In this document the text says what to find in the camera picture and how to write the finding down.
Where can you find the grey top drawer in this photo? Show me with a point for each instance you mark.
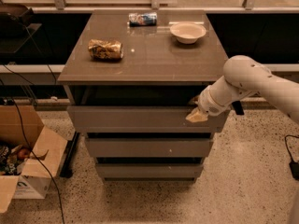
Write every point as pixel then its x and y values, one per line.
pixel 140 119

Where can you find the grey drawer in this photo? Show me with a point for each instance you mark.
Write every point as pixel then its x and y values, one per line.
pixel 148 171
pixel 140 119
pixel 148 148

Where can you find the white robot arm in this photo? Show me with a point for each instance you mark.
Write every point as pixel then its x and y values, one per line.
pixel 248 178

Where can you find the grey drawer cabinet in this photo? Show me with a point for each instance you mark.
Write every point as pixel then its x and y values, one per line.
pixel 156 70

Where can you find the grey middle drawer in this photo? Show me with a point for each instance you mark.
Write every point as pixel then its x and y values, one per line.
pixel 148 148

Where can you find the grey bottom drawer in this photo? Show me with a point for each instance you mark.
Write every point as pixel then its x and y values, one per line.
pixel 148 171

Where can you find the open cardboard box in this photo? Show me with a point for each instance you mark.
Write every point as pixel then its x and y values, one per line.
pixel 31 154

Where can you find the white bowl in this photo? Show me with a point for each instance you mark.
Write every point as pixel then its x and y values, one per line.
pixel 187 32

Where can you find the crushed blue silver can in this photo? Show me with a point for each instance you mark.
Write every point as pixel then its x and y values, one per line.
pixel 142 19

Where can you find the crushed gold can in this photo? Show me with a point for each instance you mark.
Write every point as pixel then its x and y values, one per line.
pixel 105 49

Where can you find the black table leg bar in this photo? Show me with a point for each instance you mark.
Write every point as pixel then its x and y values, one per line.
pixel 71 147

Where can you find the black equipment on left ledge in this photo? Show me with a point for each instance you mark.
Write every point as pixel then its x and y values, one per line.
pixel 16 27

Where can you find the black power adapter with cable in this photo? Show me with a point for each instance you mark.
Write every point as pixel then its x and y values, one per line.
pixel 294 165

